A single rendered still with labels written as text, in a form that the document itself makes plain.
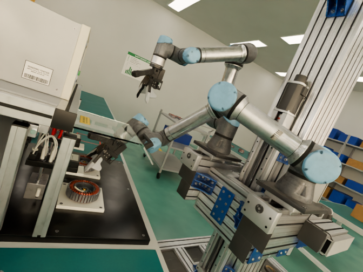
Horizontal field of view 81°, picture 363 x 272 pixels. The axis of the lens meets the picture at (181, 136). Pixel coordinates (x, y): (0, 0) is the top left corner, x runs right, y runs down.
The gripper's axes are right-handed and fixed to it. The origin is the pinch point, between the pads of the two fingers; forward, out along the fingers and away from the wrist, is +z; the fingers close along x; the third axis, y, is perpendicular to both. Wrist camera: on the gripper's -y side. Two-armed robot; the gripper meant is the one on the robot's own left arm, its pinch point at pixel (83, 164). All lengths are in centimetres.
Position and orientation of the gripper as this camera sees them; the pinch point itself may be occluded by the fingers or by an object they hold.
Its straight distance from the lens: 109.2
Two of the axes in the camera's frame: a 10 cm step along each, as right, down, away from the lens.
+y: 5.4, 6.9, 4.8
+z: -7.4, 6.6, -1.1
